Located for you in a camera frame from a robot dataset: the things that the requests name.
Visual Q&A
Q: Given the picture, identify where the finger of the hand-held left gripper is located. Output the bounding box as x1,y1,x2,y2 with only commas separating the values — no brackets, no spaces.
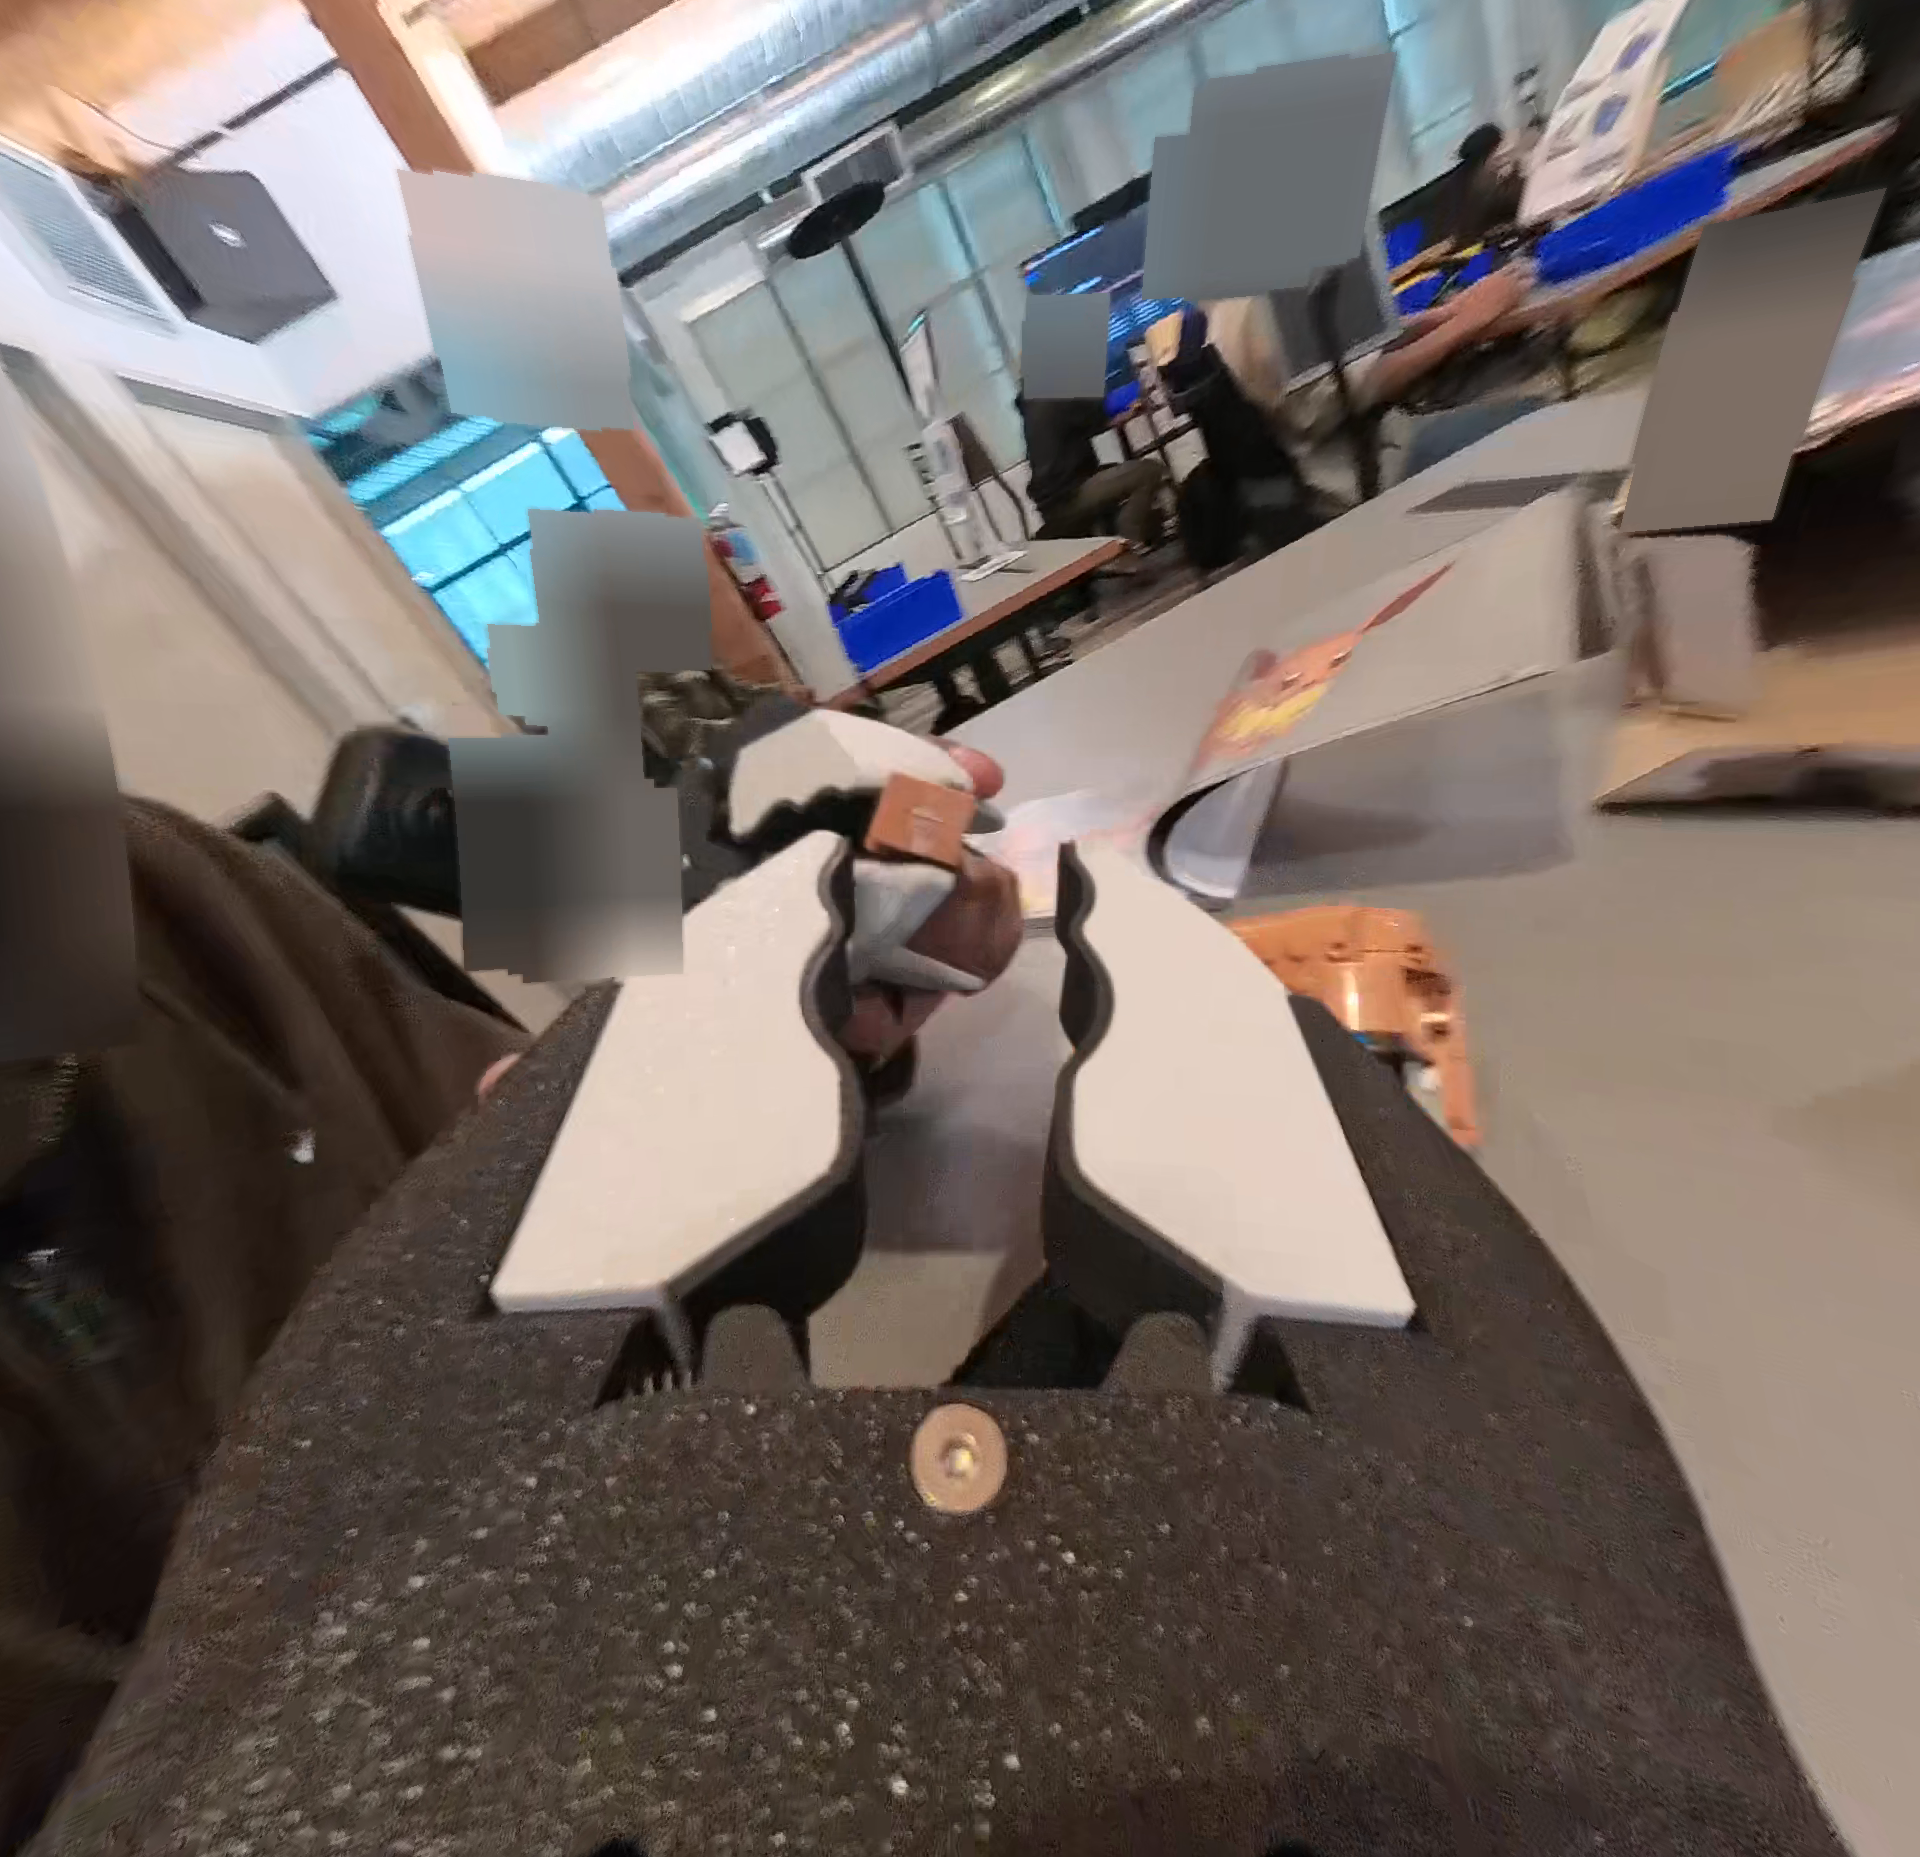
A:
842,859,1022,995
728,702,975,841

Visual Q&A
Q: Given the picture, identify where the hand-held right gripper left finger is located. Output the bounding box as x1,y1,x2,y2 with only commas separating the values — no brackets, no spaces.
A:
487,830,870,1323

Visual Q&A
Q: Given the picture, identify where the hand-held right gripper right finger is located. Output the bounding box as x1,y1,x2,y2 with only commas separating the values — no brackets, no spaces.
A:
1038,830,1418,1334

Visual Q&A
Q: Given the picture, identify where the small brown plate brick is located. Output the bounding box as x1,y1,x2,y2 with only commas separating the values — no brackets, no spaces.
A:
866,783,980,871

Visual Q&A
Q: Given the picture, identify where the brown brick body model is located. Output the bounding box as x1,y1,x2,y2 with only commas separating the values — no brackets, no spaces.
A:
1229,904,1484,1152

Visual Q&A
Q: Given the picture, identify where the grey desk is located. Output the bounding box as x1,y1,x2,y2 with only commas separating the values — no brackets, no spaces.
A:
870,385,1920,1857

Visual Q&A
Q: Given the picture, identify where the person's left hand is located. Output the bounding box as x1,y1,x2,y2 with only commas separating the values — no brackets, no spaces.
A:
856,743,1031,1093

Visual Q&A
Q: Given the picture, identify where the stack of blue bins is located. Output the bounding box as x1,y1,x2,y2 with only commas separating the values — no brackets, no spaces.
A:
837,567,966,673
1530,141,1745,283

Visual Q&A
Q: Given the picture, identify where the fox print instruction booklet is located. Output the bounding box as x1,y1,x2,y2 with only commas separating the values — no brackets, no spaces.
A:
1005,491,1638,912

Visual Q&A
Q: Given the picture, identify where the printed cardboard box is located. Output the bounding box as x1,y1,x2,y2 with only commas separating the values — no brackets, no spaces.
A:
1594,510,1920,816

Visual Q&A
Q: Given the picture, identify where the wooden ceiling beam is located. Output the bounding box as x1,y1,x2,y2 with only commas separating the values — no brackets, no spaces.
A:
253,0,496,182

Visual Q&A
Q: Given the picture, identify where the black wall speaker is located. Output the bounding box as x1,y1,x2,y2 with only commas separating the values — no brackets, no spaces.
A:
122,160,336,344

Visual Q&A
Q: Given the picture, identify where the silver ventilation duct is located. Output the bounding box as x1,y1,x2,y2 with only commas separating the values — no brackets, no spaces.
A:
511,0,1384,197

